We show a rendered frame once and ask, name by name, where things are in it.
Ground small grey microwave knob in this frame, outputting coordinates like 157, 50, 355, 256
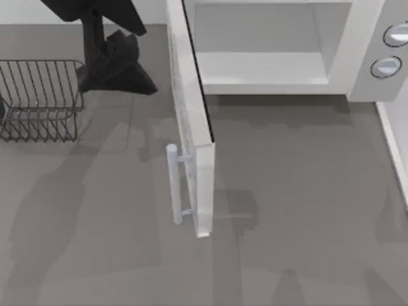
370, 55, 403, 79

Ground large grey microwave knob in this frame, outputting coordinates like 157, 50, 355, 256
382, 22, 408, 48

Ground dark wire basket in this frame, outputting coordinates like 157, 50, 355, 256
0, 59, 85, 143

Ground pale grey door handle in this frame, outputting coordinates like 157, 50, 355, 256
165, 143, 196, 226

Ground pale microwave oven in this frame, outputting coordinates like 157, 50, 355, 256
165, 0, 408, 103

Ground white microwave door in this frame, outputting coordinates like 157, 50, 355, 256
165, 0, 216, 239

